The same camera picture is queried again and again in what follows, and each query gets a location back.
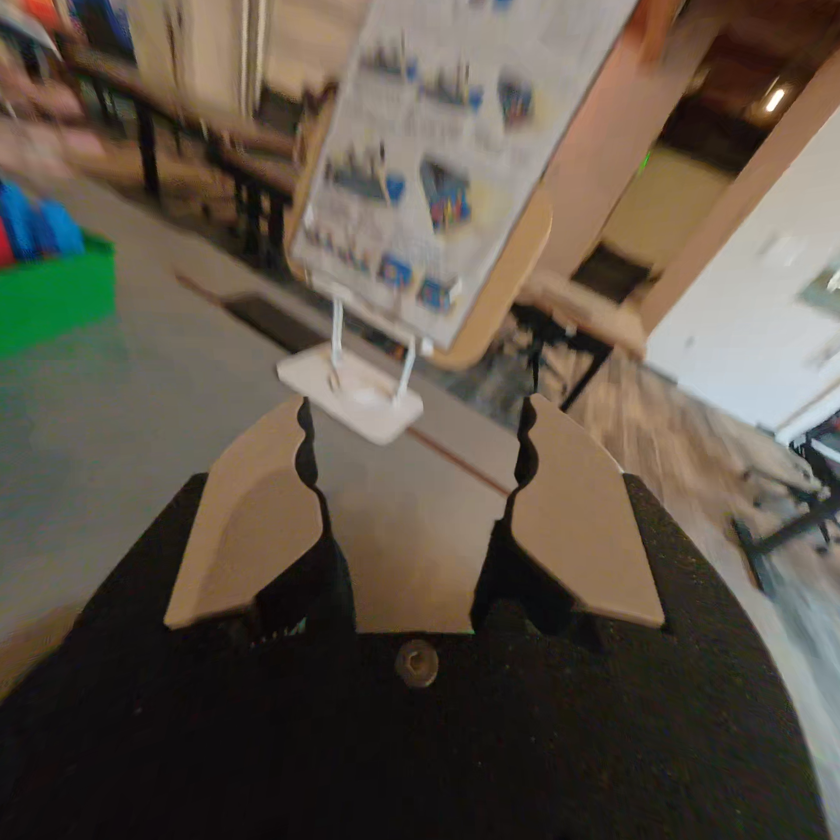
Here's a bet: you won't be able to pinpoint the black desk cable hatch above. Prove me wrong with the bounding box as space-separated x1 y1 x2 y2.
223 295 329 355

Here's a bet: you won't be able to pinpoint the laminated instruction sheet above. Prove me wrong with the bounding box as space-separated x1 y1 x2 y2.
289 0 641 352

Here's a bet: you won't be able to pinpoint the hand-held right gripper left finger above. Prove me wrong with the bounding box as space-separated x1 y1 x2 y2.
163 395 332 631

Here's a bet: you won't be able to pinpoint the wooden desk black legs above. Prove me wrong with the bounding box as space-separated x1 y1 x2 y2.
512 262 651 414
66 39 296 277

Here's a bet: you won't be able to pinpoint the instruction poster board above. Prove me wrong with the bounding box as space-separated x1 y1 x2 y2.
285 92 553 371

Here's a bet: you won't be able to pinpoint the green plastic bin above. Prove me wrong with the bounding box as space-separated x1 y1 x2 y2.
0 233 118 358

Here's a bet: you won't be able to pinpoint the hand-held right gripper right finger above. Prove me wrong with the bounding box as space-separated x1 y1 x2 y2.
505 392 666 630

